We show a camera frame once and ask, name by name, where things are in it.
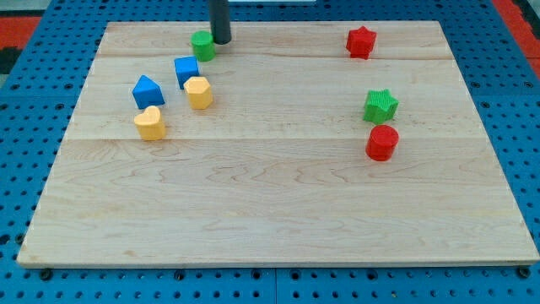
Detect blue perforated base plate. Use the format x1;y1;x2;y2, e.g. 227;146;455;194
1;0;539;303

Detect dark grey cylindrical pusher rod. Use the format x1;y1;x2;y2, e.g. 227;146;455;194
208;0;232;45

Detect yellow hexagon block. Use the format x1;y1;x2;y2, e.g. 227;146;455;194
184;76;213;110

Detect blue triangular prism block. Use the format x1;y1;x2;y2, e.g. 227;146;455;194
132;75;165;110

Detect red cylinder block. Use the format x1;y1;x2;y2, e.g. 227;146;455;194
365;125;399;161

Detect green star block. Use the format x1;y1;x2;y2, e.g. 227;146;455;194
363;89;399;125

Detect light wooden board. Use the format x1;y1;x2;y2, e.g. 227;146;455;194
17;21;539;269

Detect green cylinder block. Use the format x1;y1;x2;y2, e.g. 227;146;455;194
191;30;216;62

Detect red star block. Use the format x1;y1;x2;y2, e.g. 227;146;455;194
346;26;377;60

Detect blue cube block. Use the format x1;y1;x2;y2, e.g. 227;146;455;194
174;56;200;90

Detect yellow heart block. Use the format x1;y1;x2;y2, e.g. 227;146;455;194
133;106;166;141

